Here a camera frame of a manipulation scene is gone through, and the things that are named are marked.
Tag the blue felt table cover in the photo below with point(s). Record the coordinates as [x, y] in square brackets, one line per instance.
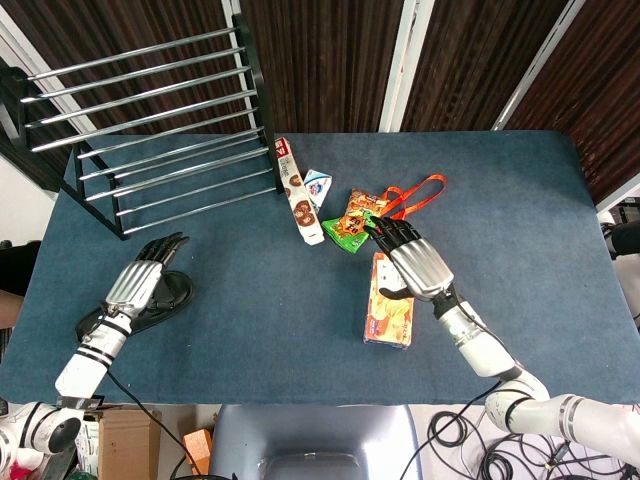
[275, 325]

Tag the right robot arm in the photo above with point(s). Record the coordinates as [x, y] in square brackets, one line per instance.
[485, 350]

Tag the metal bar rack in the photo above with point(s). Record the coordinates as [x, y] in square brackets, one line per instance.
[261, 75]

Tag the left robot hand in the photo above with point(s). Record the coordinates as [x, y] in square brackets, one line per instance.
[135, 282]

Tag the small orange box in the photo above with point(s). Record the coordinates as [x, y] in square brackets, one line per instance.
[197, 447]

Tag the long white brown cookie box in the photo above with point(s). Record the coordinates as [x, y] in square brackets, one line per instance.
[301, 206]

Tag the black rounded object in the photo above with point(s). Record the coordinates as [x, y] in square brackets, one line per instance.
[625, 237]

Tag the person in black clothing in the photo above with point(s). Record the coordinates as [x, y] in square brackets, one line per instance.
[17, 265]

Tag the black rubber slipper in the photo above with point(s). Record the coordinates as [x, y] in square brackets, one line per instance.
[176, 290]

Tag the orange blue biscuit box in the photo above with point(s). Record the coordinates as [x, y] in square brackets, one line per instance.
[390, 320]

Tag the green snack bag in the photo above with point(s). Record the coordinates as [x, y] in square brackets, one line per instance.
[345, 231]

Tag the orange snack bag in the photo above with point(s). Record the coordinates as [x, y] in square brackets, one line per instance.
[362, 202]

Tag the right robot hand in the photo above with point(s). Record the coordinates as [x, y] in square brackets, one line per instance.
[420, 270]

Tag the brown cardboard box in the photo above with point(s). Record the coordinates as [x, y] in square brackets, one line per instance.
[127, 445]

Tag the white partition post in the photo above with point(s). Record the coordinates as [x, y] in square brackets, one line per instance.
[537, 65]
[405, 65]
[227, 7]

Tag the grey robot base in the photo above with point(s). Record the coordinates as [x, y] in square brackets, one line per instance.
[315, 430]

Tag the small blue white milk carton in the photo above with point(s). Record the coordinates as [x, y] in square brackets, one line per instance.
[318, 188]

